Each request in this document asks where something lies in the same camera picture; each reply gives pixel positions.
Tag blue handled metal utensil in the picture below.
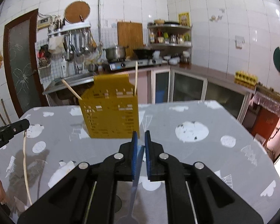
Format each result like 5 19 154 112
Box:
118 145 144 223

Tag wooden chopstick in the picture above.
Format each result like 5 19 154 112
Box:
23 130 33 206

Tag dark wooden glass door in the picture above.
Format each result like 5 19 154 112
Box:
3 9 48 117

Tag chopstick leaning left in holder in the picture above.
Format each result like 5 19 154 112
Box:
61 79 82 100

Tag yellow perforated utensil holder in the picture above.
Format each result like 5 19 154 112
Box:
79 74 139 139

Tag steel sink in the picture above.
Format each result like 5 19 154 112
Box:
42 72 96 95

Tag white base cabinets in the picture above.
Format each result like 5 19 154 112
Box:
138 65 254 122

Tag yellow egg carton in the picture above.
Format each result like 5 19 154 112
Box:
234 70 258 87

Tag gas stove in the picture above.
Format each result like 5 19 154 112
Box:
109 59 163 71

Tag upright chopstick in holder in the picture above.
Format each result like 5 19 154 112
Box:
134 61 138 96

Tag steel cooking pot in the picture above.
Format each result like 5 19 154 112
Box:
103 45 128 61

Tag round wooden lid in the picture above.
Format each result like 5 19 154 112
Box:
64 1 90 24

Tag black wok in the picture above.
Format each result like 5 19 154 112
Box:
133 48 156 60

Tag steel corner shelf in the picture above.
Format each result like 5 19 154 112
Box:
147 22 193 61

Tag rectangular wooden cutting board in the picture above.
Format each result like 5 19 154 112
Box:
117 22 144 60

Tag wall utensil rack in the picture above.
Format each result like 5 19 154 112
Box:
48 22 99 61

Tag white wall socket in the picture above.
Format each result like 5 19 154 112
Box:
235 35 245 50

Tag yellow wall poster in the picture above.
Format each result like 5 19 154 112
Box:
178 12 191 27

